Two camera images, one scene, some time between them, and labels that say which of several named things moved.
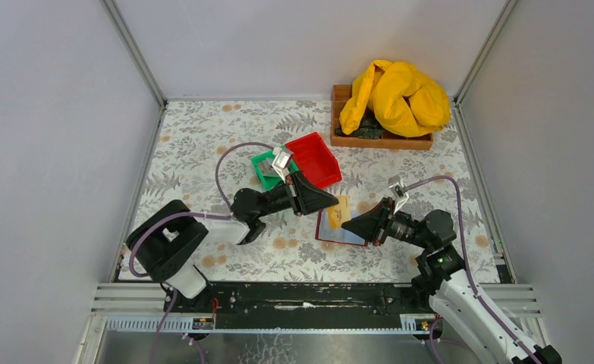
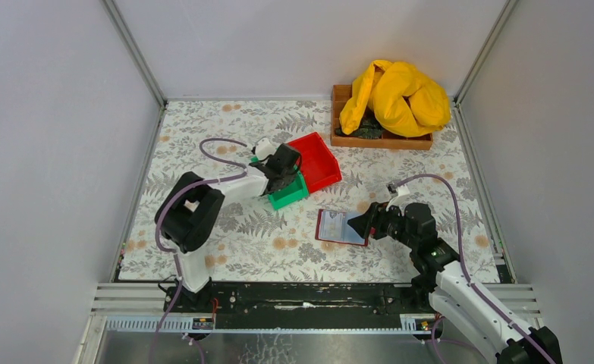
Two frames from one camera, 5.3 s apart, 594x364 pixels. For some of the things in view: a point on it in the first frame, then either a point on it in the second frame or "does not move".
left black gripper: [296, 191] → [281, 174]
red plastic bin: [315, 161] does not move
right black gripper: [384, 221] does not move
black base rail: [304, 305] does not move
